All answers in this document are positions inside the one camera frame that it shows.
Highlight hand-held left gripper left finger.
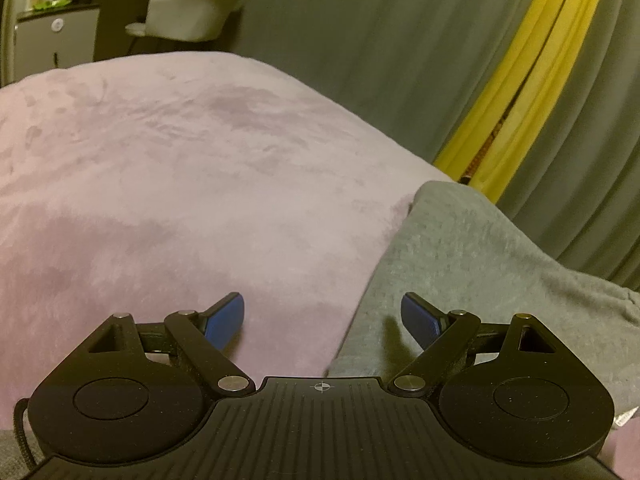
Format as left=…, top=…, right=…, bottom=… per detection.
left=82, top=291, right=257, bottom=397

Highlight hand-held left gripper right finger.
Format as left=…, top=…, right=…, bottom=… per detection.
left=387, top=291, right=558, bottom=397

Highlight grey sweat pants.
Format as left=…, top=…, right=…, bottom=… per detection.
left=327, top=180, right=640, bottom=428

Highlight pink fleece blanket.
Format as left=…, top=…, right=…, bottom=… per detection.
left=0, top=51, right=640, bottom=480

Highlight yellow curtain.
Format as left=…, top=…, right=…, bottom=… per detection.
left=432, top=0, right=612, bottom=208

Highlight grey curtain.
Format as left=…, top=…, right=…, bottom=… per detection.
left=220, top=0, right=640, bottom=301

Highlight grey scalloped chair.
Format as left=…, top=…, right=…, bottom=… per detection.
left=125, top=0, right=249, bottom=55

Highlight grey desk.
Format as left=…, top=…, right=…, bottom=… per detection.
left=14, top=0, right=253, bottom=73

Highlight black braided cable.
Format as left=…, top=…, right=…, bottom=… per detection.
left=13, top=398, right=46, bottom=468

